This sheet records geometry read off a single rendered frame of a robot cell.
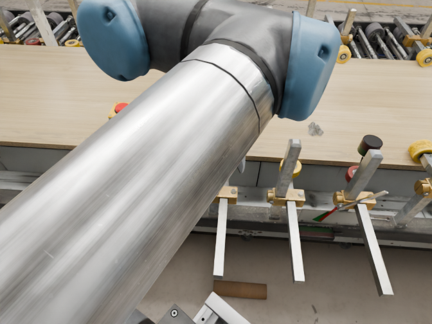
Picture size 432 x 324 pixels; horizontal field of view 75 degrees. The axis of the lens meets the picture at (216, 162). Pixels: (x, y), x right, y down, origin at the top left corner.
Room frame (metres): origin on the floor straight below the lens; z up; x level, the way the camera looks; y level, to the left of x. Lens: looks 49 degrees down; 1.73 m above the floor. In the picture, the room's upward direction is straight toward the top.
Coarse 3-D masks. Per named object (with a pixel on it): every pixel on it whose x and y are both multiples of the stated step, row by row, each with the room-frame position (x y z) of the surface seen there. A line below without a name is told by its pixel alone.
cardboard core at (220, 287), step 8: (216, 280) 0.54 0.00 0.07; (216, 288) 0.50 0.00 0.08; (224, 288) 0.50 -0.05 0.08; (232, 288) 0.50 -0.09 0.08; (240, 288) 0.50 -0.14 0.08; (248, 288) 0.50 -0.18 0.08; (256, 288) 0.50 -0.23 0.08; (264, 288) 0.50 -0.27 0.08; (232, 296) 0.47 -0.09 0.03; (240, 296) 0.46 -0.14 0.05; (248, 296) 0.46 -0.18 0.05; (256, 296) 0.46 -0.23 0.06; (264, 296) 0.46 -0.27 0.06
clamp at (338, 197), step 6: (336, 192) 0.60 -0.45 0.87; (342, 192) 0.60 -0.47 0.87; (366, 192) 0.60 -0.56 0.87; (372, 192) 0.60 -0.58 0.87; (336, 198) 0.58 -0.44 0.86; (342, 198) 0.57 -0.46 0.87; (360, 198) 0.57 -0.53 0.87; (336, 204) 0.56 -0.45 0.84; (366, 204) 0.55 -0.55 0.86; (372, 204) 0.55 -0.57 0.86
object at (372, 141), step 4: (364, 136) 0.65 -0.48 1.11; (368, 136) 0.65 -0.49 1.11; (372, 136) 0.65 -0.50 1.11; (376, 136) 0.65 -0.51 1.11; (364, 140) 0.63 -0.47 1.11; (368, 140) 0.63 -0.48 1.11; (372, 140) 0.63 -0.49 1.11; (376, 140) 0.63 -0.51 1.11; (380, 140) 0.63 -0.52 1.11; (368, 144) 0.62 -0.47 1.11; (372, 144) 0.62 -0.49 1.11; (376, 144) 0.62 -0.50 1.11; (380, 144) 0.62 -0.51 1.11
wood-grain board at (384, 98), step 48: (0, 48) 1.62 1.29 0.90; (48, 48) 1.62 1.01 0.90; (0, 96) 1.14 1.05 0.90; (48, 96) 1.14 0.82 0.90; (96, 96) 1.14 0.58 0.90; (336, 96) 1.14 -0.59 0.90; (384, 96) 1.14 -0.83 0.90; (0, 144) 0.84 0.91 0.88; (48, 144) 0.82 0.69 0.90; (336, 144) 0.82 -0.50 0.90; (384, 144) 0.82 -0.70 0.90
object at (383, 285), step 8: (360, 208) 0.54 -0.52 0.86; (360, 216) 0.51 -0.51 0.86; (368, 216) 0.50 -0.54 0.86; (360, 224) 0.48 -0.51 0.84; (368, 224) 0.47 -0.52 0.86; (368, 232) 0.44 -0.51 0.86; (368, 240) 0.41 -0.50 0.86; (376, 240) 0.41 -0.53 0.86; (368, 248) 0.39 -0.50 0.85; (376, 248) 0.39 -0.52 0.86; (368, 256) 0.37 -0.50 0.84; (376, 256) 0.36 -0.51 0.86; (376, 264) 0.33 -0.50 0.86; (376, 272) 0.31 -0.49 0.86; (384, 272) 0.31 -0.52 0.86; (376, 280) 0.29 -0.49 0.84; (384, 280) 0.29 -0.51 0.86; (384, 288) 0.26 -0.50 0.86; (384, 296) 0.25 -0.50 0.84
